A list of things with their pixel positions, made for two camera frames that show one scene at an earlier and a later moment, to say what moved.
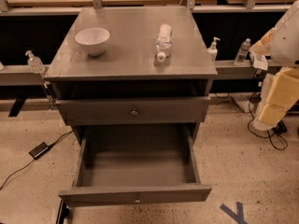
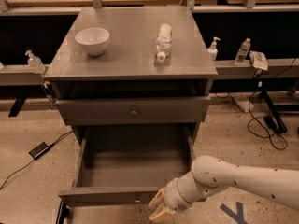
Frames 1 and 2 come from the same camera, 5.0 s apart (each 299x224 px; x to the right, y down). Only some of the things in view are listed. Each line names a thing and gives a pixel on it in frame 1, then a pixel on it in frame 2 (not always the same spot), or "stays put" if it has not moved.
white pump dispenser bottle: (212, 51) stays put
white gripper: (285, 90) to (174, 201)
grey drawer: (134, 163) stays put
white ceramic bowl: (92, 40) stays put
